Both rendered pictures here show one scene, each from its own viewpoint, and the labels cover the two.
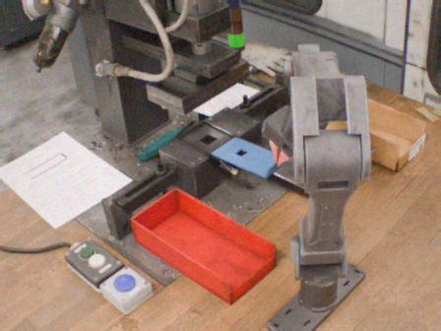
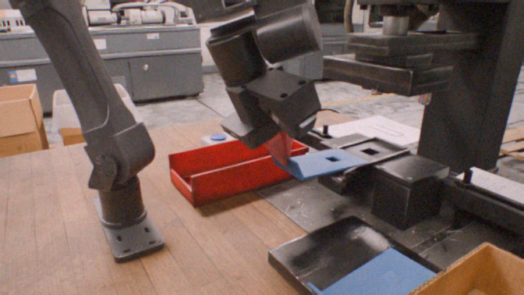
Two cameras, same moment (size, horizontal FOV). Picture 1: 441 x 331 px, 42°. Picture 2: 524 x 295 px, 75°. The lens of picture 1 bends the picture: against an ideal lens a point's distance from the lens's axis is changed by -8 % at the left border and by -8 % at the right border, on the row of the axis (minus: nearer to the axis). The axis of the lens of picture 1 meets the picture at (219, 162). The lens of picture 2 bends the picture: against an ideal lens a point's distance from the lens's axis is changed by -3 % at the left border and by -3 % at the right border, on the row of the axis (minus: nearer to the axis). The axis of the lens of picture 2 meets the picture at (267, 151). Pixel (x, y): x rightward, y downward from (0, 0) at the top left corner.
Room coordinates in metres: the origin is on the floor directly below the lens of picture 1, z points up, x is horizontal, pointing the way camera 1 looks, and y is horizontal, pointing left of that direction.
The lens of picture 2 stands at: (0.96, -0.58, 1.22)
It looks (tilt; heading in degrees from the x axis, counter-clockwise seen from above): 22 degrees down; 99
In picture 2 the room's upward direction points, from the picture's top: straight up
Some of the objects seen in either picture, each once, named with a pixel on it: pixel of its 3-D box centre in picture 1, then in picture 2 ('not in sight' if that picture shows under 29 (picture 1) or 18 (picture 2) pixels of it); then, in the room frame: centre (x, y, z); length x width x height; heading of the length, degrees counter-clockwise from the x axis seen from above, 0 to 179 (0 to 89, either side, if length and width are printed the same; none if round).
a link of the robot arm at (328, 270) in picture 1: (318, 255); (121, 162); (0.66, -0.14, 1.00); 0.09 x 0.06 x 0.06; 84
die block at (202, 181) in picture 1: (213, 154); (376, 178); (1.06, 0.01, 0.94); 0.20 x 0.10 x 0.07; 133
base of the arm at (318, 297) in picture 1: (319, 286); (122, 200); (0.65, -0.14, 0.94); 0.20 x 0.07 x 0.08; 133
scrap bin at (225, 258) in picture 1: (201, 243); (240, 164); (0.80, 0.05, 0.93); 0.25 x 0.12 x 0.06; 43
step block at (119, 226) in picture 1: (122, 212); not in sight; (0.89, 0.19, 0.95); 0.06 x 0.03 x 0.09; 133
